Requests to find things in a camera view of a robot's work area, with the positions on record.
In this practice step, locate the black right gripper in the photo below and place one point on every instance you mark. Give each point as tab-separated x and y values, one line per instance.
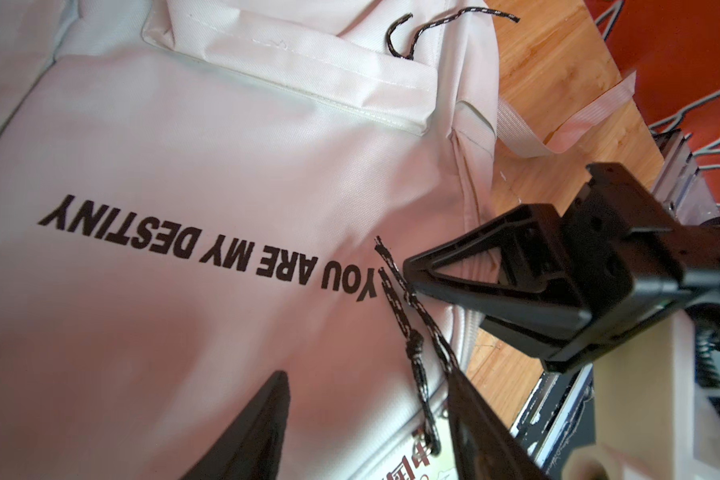
633	262

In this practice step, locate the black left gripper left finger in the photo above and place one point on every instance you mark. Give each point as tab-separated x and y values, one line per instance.
251	446

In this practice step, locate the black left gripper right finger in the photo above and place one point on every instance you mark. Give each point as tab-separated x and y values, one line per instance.
483	446

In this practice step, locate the white student backpack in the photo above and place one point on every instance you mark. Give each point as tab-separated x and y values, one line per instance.
191	193

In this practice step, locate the green illustrated book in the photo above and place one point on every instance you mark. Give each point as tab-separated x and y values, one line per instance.
410	461

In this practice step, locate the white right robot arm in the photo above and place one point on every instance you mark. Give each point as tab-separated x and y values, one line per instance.
654	418

